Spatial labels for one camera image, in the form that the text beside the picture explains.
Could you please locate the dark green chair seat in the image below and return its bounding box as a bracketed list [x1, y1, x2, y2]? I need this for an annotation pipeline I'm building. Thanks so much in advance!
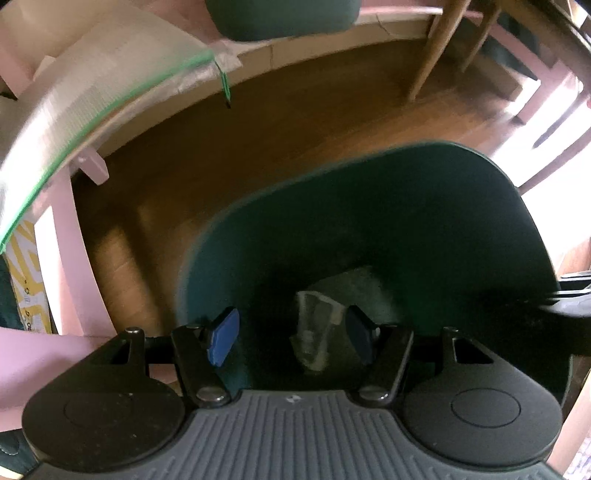
[203, 0, 362, 43]

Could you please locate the pink table frame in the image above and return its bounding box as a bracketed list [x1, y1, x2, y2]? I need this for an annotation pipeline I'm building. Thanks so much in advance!
[0, 148, 185, 411]

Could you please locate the pink furniture leg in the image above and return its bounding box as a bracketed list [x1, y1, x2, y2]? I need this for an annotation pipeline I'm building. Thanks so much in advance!
[513, 62, 580, 125]

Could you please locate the transparent green-edged plastic bag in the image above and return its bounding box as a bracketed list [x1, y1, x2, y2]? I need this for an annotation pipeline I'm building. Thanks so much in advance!
[0, 4, 241, 250]

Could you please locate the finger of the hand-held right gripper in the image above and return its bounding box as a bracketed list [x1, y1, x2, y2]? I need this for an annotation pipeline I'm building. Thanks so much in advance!
[542, 288, 591, 324]

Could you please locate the yellow patterned cardboard box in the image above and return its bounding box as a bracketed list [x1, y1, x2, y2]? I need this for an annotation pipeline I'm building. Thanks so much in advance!
[2, 217, 51, 334]

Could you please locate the wooden chair leg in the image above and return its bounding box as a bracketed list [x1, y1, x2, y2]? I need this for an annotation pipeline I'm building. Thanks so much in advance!
[406, 0, 472, 103]
[459, 0, 504, 72]

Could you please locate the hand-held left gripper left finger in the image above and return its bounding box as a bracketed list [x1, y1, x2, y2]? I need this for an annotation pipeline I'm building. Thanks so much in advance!
[91, 307, 241, 408]

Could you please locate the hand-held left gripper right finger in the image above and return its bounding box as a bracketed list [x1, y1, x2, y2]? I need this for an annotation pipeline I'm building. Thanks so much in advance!
[344, 305, 500, 408]

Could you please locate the clear plastic wrapper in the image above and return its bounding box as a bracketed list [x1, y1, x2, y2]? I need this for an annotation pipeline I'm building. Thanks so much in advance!
[290, 288, 345, 372]

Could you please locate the teal plastic trash bin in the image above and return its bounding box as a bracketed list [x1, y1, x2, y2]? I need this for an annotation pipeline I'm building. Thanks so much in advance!
[178, 140, 573, 407]

